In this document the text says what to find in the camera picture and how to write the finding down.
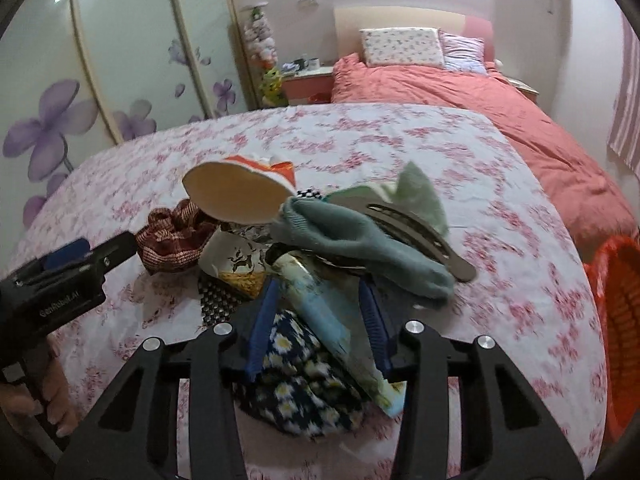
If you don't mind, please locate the person's left hand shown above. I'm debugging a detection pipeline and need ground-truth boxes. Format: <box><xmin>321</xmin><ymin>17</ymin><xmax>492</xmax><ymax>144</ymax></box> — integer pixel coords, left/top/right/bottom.
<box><xmin>0</xmin><ymin>337</ymin><xmax>80</xmax><ymax>438</ymax></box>

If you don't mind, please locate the white and yellow snack wrapper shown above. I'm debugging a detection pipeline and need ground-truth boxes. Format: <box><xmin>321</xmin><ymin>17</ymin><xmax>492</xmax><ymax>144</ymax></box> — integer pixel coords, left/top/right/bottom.
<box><xmin>199</xmin><ymin>227</ymin><xmax>273</xmax><ymax>300</ymax></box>

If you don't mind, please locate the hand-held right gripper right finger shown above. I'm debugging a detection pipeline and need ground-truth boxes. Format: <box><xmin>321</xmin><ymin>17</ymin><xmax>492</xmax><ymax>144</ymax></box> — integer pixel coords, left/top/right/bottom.
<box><xmin>357</xmin><ymin>280</ymin><xmax>586</xmax><ymax>480</ymax></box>

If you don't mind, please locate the navy daisy print cloth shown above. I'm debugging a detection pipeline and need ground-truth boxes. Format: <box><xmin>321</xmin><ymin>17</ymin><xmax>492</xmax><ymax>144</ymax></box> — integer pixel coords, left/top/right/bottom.
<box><xmin>232</xmin><ymin>307</ymin><xmax>386</xmax><ymax>441</ymax></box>

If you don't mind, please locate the white floral pillow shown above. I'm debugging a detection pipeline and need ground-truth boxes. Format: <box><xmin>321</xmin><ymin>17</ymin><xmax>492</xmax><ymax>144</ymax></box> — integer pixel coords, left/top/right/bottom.
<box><xmin>360</xmin><ymin>27</ymin><xmax>446</xmax><ymax>68</ymax></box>

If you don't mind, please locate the green cloth item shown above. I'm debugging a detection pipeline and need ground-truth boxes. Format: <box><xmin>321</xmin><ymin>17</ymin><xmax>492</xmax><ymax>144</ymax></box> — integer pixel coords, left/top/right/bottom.
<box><xmin>325</xmin><ymin>161</ymin><xmax>449</xmax><ymax>235</ymax></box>

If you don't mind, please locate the salmon pink duvet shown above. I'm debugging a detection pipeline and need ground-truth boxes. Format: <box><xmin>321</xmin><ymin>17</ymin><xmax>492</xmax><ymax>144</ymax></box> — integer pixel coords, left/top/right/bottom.
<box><xmin>331</xmin><ymin>52</ymin><xmax>640</xmax><ymax>261</ymax></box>

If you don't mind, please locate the pink floral blanket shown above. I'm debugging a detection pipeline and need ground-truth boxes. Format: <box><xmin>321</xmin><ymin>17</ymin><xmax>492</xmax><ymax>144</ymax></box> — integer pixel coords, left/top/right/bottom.
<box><xmin>10</xmin><ymin>104</ymin><xmax>608</xmax><ymax>480</ymax></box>

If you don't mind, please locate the teal knitted sock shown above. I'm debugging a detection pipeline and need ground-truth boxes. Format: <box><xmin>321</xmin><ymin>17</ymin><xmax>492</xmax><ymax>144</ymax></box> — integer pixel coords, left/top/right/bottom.
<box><xmin>270</xmin><ymin>196</ymin><xmax>456</xmax><ymax>301</ymax></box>

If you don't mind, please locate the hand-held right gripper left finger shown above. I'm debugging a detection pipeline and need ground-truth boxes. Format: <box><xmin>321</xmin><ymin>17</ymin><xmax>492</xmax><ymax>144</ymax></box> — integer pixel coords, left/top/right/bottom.
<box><xmin>52</xmin><ymin>280</ymin><xmax>281</xmax><ymax>480</ymax></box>

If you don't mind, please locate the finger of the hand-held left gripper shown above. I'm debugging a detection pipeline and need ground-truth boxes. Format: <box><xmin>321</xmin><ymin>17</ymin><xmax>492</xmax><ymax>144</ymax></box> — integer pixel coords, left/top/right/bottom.
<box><xmin>75</xmin><ymin>231</ymin><xmax>139</xmax><ymax>277</ymax></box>
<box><xmin>12</xmin><ymin>238</ymin><xmax>92</xmax><ymax>281</ymax></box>

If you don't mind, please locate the beige nightstand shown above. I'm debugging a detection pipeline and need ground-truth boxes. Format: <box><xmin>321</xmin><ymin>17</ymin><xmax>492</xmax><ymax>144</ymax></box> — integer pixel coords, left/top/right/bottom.
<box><xmin>502</xmin><ymin>76</ymin><xmax>540</xmax><ymax>106</ymax></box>

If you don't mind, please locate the wardrobe with purple flower doors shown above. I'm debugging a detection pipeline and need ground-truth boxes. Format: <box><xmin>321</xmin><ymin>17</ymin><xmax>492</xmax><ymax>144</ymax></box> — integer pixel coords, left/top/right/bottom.
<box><xmin>0</xmin><ymin>0</ymin><xmax>251</xmax><ymax>241</ymax></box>

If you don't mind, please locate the cream and pink headboard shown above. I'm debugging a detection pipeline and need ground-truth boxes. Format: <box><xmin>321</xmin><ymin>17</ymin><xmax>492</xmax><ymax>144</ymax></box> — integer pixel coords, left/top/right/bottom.
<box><xmin>333</xmin><ymin>6</ymin><xmax>496</xmax><ymax>63</ymax></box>

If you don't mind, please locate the pink striped curtain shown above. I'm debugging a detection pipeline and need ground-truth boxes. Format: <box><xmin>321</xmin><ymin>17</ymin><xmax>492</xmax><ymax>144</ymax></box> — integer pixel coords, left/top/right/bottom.
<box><xmin>607</xmin><ymin>10</ymin><xmax>640</xmax><ymax>181</ymax></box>

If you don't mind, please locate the stack of plush toys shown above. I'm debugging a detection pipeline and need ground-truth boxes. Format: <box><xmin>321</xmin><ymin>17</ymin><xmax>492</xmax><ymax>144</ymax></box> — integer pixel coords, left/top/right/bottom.
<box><xmin>241</xmin><ymin>5</ymin><xmax>288</xmax><ymax>108</ymax></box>

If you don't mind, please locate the orange plastic basket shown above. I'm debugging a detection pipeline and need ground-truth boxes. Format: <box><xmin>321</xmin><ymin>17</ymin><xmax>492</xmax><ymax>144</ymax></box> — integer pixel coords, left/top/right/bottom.
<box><xmin>582</xmin><ymin>237</ymin><xmax>640</xmax><ymax>441</ymax></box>

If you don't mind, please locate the purple striped pillow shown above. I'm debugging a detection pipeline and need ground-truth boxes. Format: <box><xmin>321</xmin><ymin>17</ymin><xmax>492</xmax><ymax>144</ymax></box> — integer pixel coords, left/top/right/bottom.
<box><xmin>439</xmin><ymin>31</ymin><xmax>487</xmax><ymax>75</ymax></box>

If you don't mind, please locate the silver metal hair clip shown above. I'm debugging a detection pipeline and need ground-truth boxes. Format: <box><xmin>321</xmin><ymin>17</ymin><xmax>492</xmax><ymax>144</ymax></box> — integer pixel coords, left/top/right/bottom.
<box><xmin>367</xmin><ymin>203</ymin><xmax>477</xmax><ymax>282</ymax></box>

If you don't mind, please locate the pink and white nightstand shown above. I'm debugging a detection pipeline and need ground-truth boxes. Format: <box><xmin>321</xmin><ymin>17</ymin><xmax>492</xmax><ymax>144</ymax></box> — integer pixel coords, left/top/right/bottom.
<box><xmin>282</xmin><ymin>66</ymin><xmax>335</xmax><ymax>107</ymax></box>

